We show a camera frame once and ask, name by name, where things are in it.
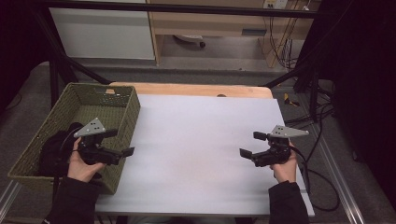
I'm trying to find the hanging cable bundle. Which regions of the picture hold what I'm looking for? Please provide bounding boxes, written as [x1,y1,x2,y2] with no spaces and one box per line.
[262,14,305,72]

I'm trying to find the white cabinet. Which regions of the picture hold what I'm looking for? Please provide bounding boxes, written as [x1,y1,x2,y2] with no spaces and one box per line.
[49,7,156,61]

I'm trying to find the long aluminium rail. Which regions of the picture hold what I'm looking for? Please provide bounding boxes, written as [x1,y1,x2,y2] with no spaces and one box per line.
[310,122,366,224]

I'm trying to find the black slanted frame brace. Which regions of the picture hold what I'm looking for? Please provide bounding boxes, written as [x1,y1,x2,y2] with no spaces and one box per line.
[263,63,312,90]

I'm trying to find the narrow black curtain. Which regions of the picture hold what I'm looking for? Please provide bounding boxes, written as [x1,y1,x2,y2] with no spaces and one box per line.
[0,0,61,113]

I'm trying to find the large black curtain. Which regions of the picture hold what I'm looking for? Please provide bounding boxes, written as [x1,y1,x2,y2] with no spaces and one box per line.
[293,0,396,203]

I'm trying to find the white table sheet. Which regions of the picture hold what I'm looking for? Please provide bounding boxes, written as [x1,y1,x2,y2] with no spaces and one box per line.
[94,94,316,217]

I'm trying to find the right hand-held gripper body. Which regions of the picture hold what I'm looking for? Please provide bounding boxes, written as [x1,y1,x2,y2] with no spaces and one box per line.
[252,124,310,168]

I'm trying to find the black frame crossbar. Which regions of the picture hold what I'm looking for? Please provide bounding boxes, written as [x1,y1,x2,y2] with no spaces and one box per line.
[36,0,319,19]

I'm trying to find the white chair base with caster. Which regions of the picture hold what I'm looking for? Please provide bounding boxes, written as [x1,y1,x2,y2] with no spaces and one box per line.
[172,34,207,49]

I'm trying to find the short aluminium rail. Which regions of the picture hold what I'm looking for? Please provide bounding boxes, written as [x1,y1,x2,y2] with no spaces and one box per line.
[0,179,23,220]

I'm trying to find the black frame post with brace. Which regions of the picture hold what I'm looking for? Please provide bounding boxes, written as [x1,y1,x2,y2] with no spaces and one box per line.
[32,12,111,108]

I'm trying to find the yellow and black tool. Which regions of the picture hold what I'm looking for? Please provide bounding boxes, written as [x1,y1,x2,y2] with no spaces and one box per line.
[282,91,301,107]

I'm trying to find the person's left hand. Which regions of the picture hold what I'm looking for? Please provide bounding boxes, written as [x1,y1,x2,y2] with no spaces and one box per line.
[66,137,107,184]

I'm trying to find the white power strip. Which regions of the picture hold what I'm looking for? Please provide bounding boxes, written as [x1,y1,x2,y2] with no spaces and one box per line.
[262,0,290,10]

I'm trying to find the wooden table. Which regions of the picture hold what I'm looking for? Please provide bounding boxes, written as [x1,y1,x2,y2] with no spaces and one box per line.
[106,81,275,100]

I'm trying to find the black floor cables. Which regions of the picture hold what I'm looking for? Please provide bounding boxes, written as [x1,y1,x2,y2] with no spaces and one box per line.
[283,88,337,127]

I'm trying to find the person's right hand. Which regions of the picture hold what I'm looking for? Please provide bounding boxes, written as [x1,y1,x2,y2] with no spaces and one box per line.
[268,141,299,184]

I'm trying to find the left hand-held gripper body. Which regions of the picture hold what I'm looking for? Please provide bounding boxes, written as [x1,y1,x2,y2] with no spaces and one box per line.
[73,117,125,166]

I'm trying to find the dark cloth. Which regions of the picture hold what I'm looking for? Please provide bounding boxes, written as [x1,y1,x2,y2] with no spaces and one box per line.
[37,121,86,179]

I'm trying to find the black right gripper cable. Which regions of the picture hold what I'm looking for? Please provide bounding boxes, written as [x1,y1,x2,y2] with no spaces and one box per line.
[289,145,341,213]

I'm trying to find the light wooden desk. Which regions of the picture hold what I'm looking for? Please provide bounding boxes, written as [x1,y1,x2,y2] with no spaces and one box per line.
[146,0,322,69]

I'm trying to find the green woven basket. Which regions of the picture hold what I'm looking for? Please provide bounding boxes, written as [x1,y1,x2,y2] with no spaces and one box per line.
[7,81,142,196]

